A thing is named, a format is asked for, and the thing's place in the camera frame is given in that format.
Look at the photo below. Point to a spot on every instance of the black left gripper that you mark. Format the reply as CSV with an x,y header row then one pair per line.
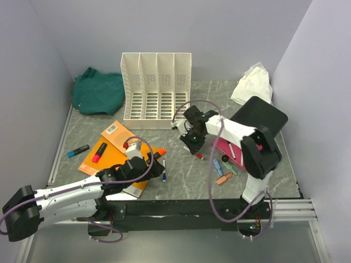
x,y
156,170

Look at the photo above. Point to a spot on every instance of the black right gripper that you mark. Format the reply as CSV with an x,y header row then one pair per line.
x,y
193,147

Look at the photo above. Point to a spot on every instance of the red cap whiteboard marker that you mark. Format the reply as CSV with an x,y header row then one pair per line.
x,y
198,155

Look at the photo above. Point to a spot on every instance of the blue cap whiteboard marker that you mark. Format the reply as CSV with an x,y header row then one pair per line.
x,y
164,176

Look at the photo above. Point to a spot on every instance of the pink cap highlighter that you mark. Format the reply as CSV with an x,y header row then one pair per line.
x,y
99,152

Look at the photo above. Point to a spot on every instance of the blue cap highlighter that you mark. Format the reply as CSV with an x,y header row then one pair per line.
x,y
77,151

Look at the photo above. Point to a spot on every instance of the black drawer organizer box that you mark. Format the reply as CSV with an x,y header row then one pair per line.
x,y
256,112

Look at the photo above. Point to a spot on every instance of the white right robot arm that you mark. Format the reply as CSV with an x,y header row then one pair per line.
x,y
247,138

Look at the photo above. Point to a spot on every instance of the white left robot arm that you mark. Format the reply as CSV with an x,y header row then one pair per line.
x,y
29,210

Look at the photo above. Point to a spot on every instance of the orange notebook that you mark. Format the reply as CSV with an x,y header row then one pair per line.
x,y
111,156

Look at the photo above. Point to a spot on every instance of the orange cap highlighter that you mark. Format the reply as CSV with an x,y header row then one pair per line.
x,y
159,153

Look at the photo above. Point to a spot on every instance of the blue clip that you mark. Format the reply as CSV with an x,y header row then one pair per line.
x,y
218,167

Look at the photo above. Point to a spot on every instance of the small orange booklet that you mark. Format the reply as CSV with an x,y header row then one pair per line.
x,y
117,134

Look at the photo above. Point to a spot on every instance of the green clip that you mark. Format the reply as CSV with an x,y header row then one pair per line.
x,y
230,168

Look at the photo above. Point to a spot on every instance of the orange clip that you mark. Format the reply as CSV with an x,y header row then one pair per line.
x,y
224,178

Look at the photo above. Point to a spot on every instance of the white file organizer rack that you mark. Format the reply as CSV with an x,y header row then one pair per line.
x,y
155,85

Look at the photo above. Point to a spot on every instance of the white crumpled paper bag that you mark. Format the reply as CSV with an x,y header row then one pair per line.
x,y
255,82

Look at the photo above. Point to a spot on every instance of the green cloth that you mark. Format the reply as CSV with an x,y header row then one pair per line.
x,y
96,93

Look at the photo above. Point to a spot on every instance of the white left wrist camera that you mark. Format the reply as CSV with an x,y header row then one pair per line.
x,y
133,149

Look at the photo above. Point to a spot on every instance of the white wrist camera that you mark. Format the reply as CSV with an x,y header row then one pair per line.
x,y
181,126
133,149

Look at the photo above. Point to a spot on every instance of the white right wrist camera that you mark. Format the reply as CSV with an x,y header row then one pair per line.
x,y
181,126

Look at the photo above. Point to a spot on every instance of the black base frame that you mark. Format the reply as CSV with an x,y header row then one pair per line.
x,y
197,214

